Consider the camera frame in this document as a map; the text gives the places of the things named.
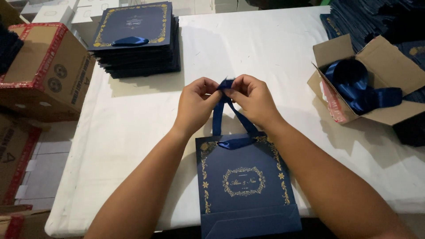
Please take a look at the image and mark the dark fabric bundle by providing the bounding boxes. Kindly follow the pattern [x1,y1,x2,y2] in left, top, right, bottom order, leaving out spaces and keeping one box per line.
[0,23,24,75]

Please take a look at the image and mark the flat cardboard carton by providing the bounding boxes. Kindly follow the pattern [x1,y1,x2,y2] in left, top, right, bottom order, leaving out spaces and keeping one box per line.
[0,204,51,239]

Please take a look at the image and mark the blue satin ribbon handle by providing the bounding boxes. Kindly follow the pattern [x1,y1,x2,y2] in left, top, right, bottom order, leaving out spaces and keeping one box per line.
[212,78,267,150]

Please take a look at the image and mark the brown carton with red stripe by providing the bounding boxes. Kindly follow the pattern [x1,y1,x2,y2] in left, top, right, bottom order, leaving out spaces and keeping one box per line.
[0,113,43,205]

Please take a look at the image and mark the heap of flat navy bags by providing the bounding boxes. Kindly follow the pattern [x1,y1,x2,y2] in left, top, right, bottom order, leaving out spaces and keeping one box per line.
[320,0,425,71]

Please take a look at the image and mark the navy gold-print paper gift bag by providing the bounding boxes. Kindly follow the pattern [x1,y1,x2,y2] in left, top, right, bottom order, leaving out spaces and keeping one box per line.
[195,132,303,239]

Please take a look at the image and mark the cardboard box with red tape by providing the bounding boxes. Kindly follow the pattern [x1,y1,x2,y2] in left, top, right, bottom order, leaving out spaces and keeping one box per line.
[0,22,97,123]

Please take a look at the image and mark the pile of white boxes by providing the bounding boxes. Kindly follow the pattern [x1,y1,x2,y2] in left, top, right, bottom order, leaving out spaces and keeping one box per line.
[19,0,121,45]

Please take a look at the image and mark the stack of navy paper bags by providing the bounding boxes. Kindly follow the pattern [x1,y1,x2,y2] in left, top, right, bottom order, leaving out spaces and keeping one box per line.
[88,1,182,79]

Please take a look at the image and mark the open cardboard box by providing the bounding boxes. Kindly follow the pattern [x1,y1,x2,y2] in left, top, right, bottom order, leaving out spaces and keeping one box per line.
[307,33,425,127]

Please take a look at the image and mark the person's right hand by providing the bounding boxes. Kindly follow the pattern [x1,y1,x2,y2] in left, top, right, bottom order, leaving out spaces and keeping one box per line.
[223,74,284,131]

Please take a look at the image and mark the blue satin ribbon roll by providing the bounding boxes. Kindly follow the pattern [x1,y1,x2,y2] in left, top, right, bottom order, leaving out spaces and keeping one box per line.
[324,59,404,116]

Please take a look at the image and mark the white tablecloth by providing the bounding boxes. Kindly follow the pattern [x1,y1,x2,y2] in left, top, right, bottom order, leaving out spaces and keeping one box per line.
[44,6,425,238]

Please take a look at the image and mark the person's left hand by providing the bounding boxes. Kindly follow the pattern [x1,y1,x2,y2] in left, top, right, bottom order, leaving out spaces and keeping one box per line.
[172,77,222,135]

